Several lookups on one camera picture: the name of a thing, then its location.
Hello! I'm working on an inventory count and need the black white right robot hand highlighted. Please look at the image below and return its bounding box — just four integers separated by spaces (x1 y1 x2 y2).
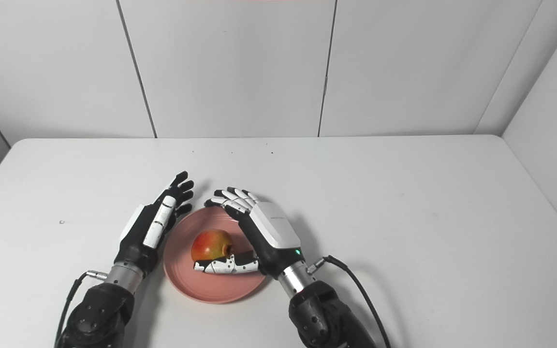
193 187 304 281

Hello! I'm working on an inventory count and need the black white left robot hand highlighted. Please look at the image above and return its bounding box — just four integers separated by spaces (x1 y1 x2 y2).
114 171 195 276

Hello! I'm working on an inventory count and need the red yellow pomegranate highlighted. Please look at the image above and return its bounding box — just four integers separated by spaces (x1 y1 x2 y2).
191 229 235 263

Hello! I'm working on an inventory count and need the pink round plate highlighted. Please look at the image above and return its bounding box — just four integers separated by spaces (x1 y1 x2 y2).
163 208 272 304

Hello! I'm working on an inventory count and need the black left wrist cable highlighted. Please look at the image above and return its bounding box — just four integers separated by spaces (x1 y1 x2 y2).
54 271 109 348

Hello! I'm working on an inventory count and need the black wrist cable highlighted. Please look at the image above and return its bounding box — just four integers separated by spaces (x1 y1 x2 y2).
54 271 109 348
307 255 392 348

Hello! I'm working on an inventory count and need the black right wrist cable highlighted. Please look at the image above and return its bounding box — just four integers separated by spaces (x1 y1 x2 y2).
307 255 392 348

